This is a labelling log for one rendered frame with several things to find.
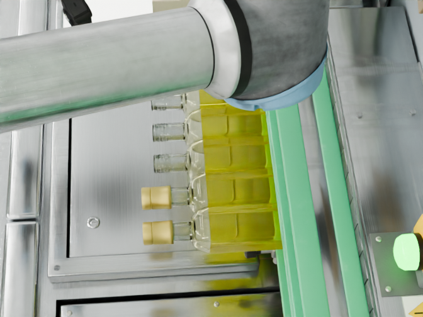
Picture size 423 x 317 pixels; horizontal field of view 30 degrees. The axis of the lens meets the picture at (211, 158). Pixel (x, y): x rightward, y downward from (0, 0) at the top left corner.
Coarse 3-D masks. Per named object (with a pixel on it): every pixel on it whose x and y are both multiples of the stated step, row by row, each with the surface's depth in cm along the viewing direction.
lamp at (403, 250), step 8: (400, 240) 94; (408, 240) 93; (416, 240) 93; (400, 248) 93; (408, 248) 93; (416, 248) 93; (400, 256) 93; (408, 256) 93; (416, 256) 93; (400, 264) 94; (408, 264) 93; (416, 264) 93
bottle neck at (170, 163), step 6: (156, 156) 121; (162, 156) 121; (168, 156) 121; (174, 156) 121; (180, 156) 121; (156, 162) 120; (162, 162) 120; (168, 162) 120; (174, 162) 120; (180, 162) 120; (156, 168) 120; (162, 168) 120; (168, 168) 120; (174, 168) 121; (180, 168) 121
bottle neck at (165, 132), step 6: (156, 126) 124; (162, 126) 124; (168, 126) 124; (174, 126) 124; (180, 126) 124; (156, 132) 123; (162, 132) 123; (168, 132) 123; (174, 132) 123; (180, 132) 124; (156, 138) 124; (162, 138) 124; (168, 138) 124; (174, 138) 124; (180, 138) 124
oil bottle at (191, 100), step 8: (184, 96) 126; (192, 96) 125; (200, 96) 125; (208, 96) 125; (184, 104) 126; (192, 104) 125; (200, 104) 124; (208, 104) 125; (216, 104) 125; (224, 104) 125; (184, 112) 127
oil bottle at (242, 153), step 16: (192, 144) 121; (208, 144) 120; (224, 144) 120; (240, 144) 120; (256, 144) 120; (192, 160) 119; (208, 160) 119; (224, 160) 119; (240, 160) 119; (256, 160) 119; (192, 176) 121
